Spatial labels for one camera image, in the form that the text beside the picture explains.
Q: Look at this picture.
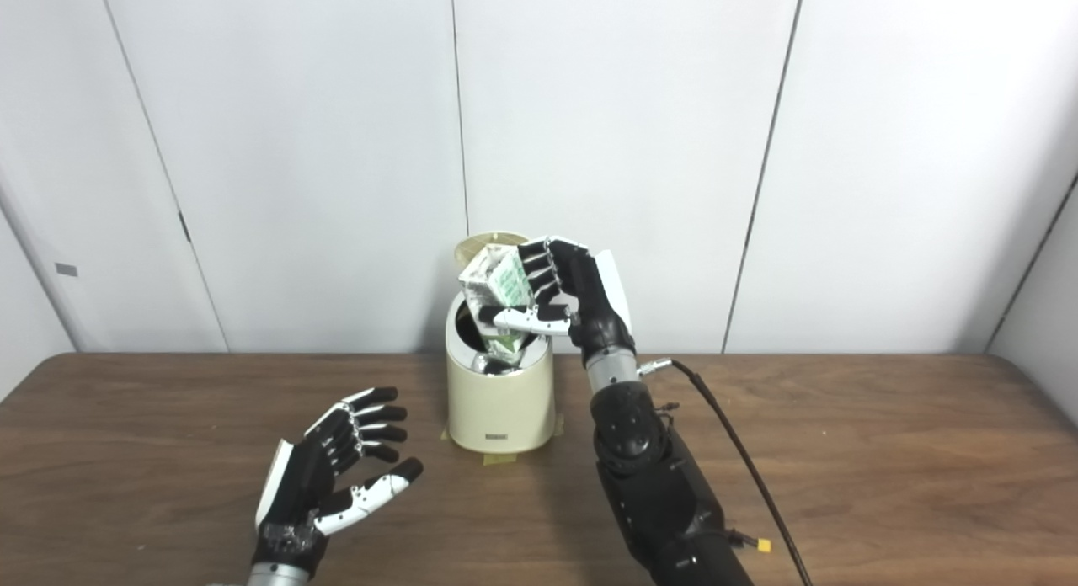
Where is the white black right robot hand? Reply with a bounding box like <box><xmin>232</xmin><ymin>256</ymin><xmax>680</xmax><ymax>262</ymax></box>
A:
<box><xmin>478</xmin><ymin>237</ymin><xmax>638</xmax><ymax>370</ymax></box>

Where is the round cream bin lid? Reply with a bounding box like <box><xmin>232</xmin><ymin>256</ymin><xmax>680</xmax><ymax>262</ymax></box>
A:
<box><xmin>455</xmin><ymin>231</ymin><xmax>531</xmax><ymax>267</ymax></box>

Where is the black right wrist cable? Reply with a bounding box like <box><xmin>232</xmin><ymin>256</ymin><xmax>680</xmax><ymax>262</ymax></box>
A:
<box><xmin>638</xmin><ymin>358</ymin><xmax>814</xmax><ymax>586</ymax></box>

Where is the cream-colored bin body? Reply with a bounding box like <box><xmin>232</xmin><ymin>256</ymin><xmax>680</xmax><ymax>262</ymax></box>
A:
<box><xmin>446</xmin><ymin>291</ymin><xmax>558</xmax><ymax>454</ymax></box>

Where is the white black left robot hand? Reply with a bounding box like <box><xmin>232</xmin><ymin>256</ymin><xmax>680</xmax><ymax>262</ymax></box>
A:
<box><xmin>251</xmin><ymin>387</ymin><xmax>424</xmax><ymax>580</ymax></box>

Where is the white green milk carton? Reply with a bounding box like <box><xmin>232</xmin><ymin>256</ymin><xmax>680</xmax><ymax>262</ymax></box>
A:
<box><xmin>458</xmin><ymin>243</ymin><xmax>540</xmax><ymax>361</ymax></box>

